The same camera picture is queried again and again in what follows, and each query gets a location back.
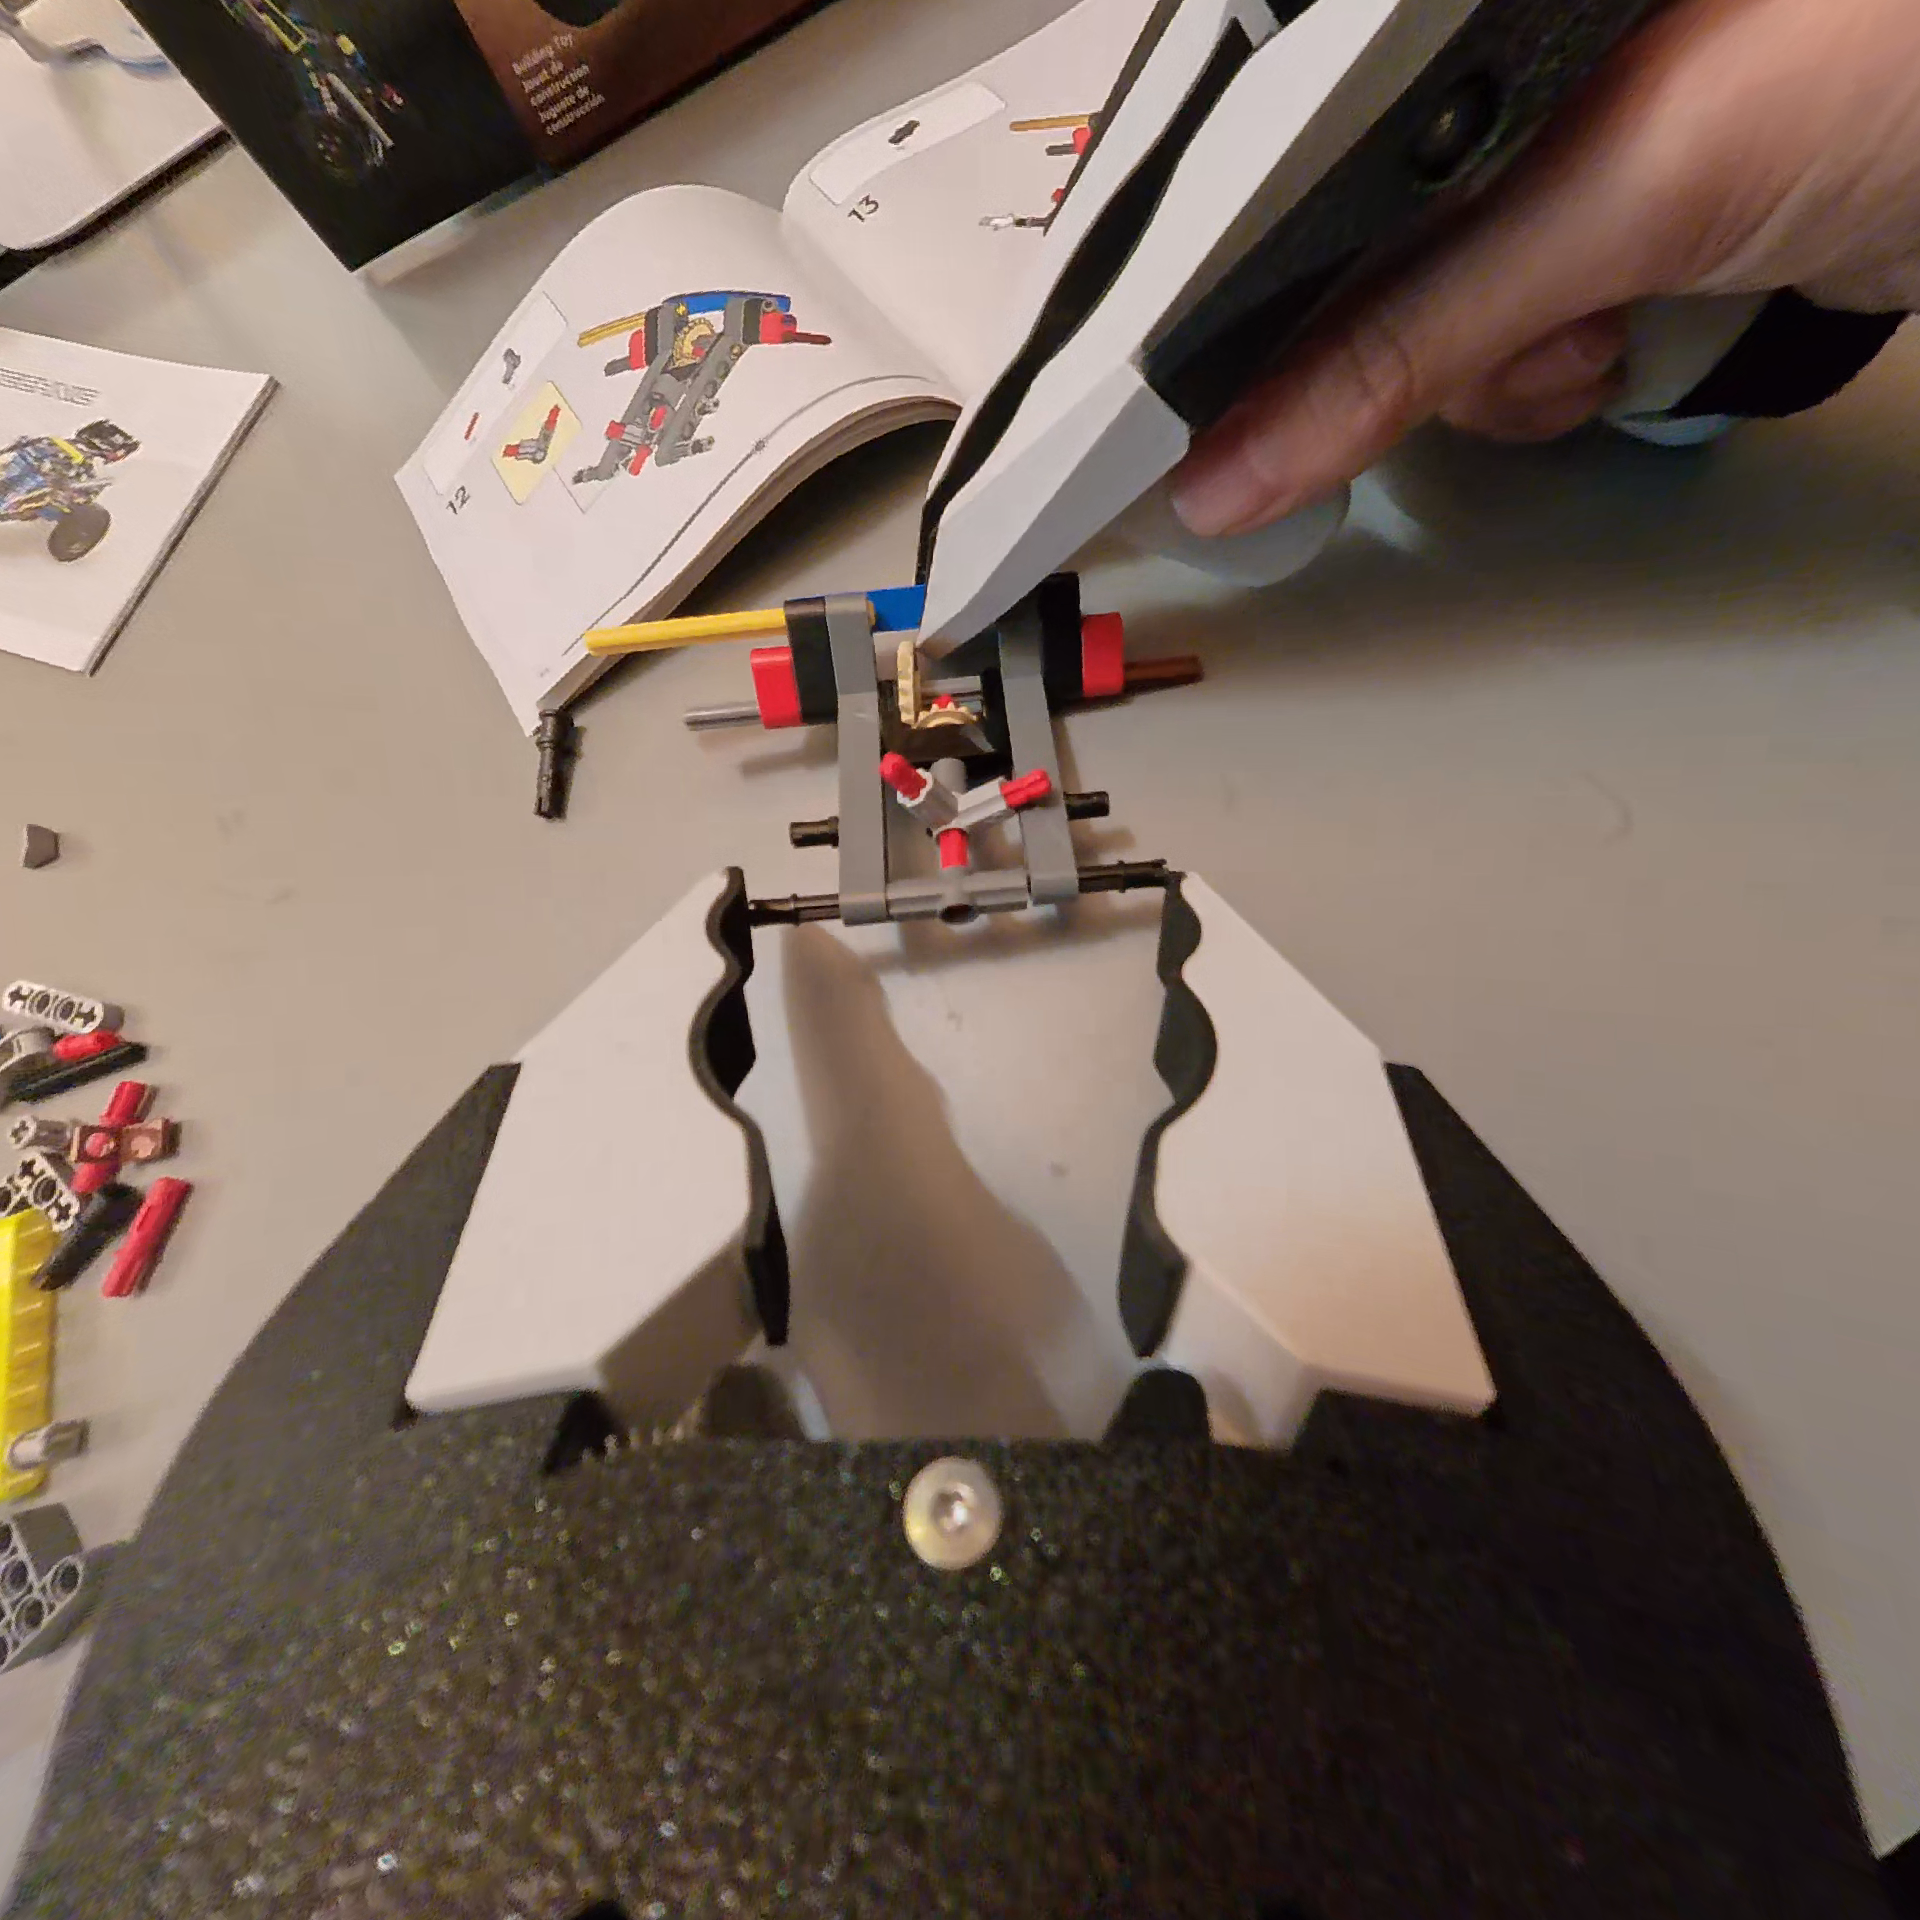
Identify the closed lego leaflet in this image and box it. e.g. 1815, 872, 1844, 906
0, 328, 277, 673

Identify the open lego instruction booklet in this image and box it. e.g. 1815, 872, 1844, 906
393, 0, 1188, 738

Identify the person's right hand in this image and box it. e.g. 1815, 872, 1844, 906
1174, 0, 1920, 537

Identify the yellow lego beam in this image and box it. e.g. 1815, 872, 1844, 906
0, 1205, 60, 1501

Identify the pile of loose lego pieces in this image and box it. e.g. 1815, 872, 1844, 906
0, 976, 195, 1673

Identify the grey red lego assembly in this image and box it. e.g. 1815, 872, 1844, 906
585, 572, 1207, 929

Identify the black lego box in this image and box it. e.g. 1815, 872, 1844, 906
120, 0, 840, 282

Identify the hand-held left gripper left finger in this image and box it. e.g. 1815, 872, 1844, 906
404, 866, 792, 1428

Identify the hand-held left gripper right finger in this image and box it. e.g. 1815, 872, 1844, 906
1117, 872, 1499, 1448

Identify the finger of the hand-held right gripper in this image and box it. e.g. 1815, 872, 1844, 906
918, 0, 1502, 639
918, 0, 1249, 558

